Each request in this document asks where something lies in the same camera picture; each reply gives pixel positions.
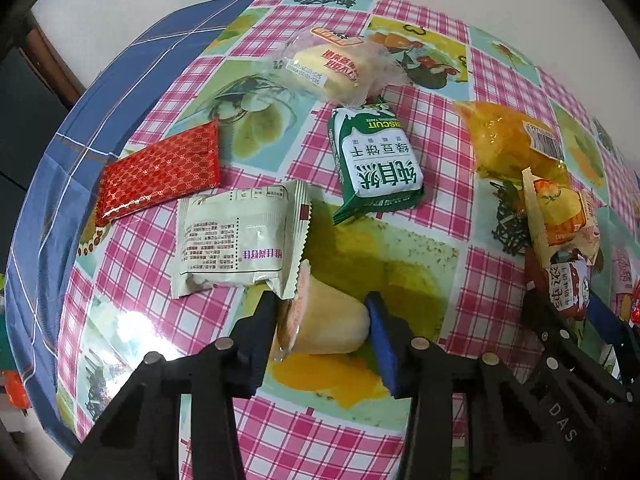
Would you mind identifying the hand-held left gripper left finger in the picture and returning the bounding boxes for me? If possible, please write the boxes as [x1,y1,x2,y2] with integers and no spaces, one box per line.
[62,292,277,480]

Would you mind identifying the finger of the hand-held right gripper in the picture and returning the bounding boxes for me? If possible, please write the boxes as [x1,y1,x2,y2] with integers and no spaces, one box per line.
[522,285,573,361]
[587,295,640,391]

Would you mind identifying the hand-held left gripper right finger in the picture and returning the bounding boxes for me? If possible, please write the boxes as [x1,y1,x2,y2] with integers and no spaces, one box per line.
[365,292,523,480]

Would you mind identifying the red white biscuit packet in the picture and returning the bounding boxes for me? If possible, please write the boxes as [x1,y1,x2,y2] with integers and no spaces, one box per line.
[525,252,591,323]

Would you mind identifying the pale jelly cup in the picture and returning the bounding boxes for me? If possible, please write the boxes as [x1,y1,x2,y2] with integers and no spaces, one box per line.
[274,260,372,363]

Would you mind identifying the red patterned foil packet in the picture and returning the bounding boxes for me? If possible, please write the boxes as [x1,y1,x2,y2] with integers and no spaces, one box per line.
[95,119,222,227]

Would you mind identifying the clear cake packet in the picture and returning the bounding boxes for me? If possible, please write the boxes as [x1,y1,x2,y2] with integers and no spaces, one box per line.
[272,27,408,108]

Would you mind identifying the pale green snack packet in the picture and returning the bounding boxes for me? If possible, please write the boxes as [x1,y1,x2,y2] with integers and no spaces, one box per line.
[171,180,312,300]

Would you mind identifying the pink checked fruit-print tablecloth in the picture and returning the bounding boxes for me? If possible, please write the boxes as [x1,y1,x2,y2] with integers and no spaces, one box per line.
[55,0,640,480]

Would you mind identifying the orange cream snack packet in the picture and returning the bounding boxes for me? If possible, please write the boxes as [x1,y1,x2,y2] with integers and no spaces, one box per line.
[521,167,601,268]

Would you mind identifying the green white biscuit packet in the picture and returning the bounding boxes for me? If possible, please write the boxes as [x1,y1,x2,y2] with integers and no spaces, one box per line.
[327,96,426,225]

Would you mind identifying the yellow translucent snack packet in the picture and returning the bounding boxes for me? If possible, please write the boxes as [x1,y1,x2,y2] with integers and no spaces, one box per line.
[454,100,571,186]

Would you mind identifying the orange red object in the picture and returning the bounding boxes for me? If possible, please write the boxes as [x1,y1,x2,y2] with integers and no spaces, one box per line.
[5,370,31,408]

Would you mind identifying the dark cabinet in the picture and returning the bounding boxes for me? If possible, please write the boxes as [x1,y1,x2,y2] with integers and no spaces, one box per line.
[0,45,81,196]

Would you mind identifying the brown wooden frame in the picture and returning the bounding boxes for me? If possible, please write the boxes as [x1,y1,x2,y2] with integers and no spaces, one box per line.
[27,10,86,106]

